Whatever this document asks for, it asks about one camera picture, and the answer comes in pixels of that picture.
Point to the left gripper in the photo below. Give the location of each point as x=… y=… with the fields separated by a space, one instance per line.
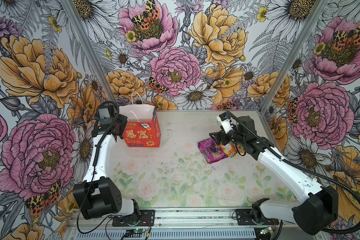
x=124 y=119

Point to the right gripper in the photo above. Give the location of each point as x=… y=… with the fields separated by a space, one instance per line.
x=222 y=134

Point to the orange snack packet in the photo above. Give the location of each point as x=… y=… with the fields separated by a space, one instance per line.
x=230 y=150

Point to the purple snack packet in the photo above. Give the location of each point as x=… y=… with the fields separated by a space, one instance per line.
x=211 y=151

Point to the red paper gift bag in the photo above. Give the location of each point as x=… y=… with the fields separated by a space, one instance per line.
x=143 y=129

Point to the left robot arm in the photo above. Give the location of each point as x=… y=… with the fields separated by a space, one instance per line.
x=98 y=196

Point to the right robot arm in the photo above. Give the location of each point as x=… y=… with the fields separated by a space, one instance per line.
x=317 y=206

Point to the small circuit board right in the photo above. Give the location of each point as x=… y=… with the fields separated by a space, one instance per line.
x=265 y=231

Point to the green circuit board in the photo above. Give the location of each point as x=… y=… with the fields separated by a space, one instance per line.
x=137 y=231

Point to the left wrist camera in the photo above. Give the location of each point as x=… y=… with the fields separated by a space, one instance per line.
x=106 y=114

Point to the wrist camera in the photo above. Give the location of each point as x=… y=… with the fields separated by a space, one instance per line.
x=106 y=114
x=226 y=122

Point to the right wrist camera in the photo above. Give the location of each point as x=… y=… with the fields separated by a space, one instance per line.
x=226 y=122

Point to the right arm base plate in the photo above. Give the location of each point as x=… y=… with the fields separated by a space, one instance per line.
x=247 y=217

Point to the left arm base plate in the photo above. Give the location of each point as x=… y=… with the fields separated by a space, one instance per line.
x=145 y=218

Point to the aluminium front rail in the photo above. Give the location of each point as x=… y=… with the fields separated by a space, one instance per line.
x=171 y=218

